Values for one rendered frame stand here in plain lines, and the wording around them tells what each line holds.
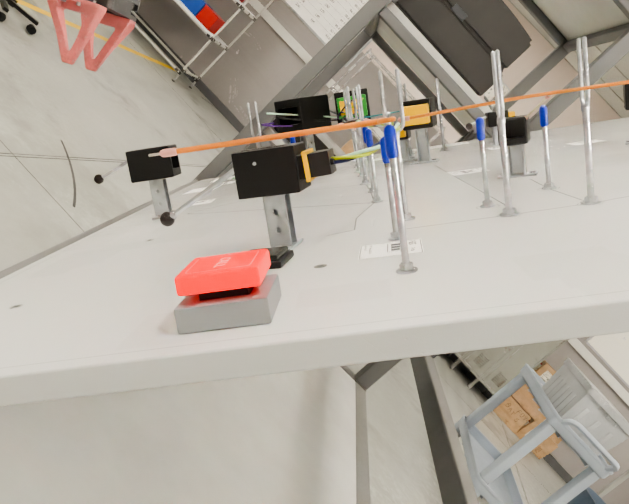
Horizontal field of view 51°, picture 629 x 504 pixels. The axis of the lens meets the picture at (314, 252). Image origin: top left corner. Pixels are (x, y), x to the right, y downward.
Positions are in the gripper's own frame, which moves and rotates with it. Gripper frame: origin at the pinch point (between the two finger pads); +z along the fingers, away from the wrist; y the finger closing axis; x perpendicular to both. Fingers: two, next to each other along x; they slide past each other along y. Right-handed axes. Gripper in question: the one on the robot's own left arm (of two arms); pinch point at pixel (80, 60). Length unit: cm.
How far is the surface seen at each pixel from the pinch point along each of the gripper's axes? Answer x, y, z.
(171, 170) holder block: -10.2, 11.3, 10.7
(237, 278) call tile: -36, -40, 10
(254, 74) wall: 198, 723, -51
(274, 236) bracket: -33.1, -19.3, 9.9
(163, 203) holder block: -9.7, 12.9, 15.7
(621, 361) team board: -322, 726, 143
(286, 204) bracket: -33.0, -17.9, 7.0
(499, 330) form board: -50, -42, 7
